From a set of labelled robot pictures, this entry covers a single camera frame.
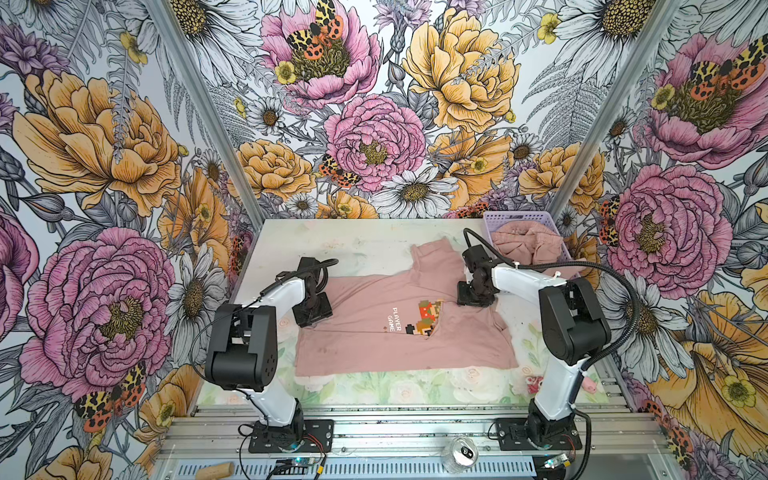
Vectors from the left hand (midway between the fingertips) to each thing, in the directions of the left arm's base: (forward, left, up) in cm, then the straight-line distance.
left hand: (320, 325), depth 91 cm
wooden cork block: (-35, +18, +1) cm, 40 cm away
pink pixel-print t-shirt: (+2, -27, -2) cm, 27 cm away
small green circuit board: (-34, +2, -4) cm, 35 cm away
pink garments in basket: (+28, -70, +5) cm, 76 cm away
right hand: (+5, -45, 0) cm, 46 cm away
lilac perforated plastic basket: (+41, -61, +4) cm, 73 cm away
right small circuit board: (-35, -60, -2) cm, 69 cm away
